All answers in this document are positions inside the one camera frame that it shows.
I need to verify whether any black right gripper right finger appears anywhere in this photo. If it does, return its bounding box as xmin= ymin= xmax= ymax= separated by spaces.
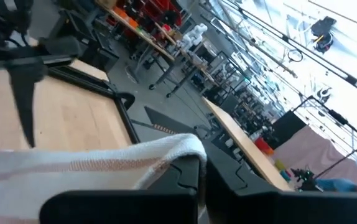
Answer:
xmin=202 ymin=139 xmax=357 ymax=224

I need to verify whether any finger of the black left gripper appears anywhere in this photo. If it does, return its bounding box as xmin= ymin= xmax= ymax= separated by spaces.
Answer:
xmin=9 ymin=63 xmax=49 ymax=149

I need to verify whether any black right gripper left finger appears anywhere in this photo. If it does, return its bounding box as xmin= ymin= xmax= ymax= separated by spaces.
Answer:
xmin=39 ymin=155 xmax=202 ymax=224

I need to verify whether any white towel with red stripes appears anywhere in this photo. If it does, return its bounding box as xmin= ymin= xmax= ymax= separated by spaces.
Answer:
xmin=0 ymin=133 xmax=208 ymax=224

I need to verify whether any yellow container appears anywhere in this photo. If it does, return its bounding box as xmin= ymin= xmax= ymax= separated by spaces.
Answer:
xmin=274 ymin=158 xmax=287 ymax=171

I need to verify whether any orange container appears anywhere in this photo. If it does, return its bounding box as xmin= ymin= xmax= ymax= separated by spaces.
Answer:
xmin=254 ymin=136 xmax=275 ymax=156

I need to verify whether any pink curtain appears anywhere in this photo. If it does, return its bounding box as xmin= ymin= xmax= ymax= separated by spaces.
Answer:
xmin=271 ymin=124 xmax=357 ymax=187

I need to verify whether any black monitor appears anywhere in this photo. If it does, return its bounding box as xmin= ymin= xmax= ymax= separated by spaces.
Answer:
xmin=271 ymin=110 xmax=308 ymax=150

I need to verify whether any black mat orange-striped edge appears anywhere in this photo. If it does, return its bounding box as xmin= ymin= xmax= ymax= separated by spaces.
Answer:
xmin=143 ymin=105 xmax=198 ymax=136

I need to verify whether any long wooden workbench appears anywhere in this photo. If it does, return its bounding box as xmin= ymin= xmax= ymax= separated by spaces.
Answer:
xmin=96 ymin=0 xmax=176 ymax=63

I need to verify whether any white robot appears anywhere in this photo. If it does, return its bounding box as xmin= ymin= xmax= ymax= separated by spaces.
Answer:
xmin=178 ymin=23 xmax=209 ymax=50

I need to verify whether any black metal frame stand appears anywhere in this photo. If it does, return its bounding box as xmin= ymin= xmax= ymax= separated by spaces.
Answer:
xmin=292 ymin=95 xmax=357 ymax=181

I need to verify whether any black ceiling cable reel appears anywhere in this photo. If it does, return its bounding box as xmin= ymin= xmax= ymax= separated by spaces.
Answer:
xmin=310 ymin=16 xmax=338 ymax=54

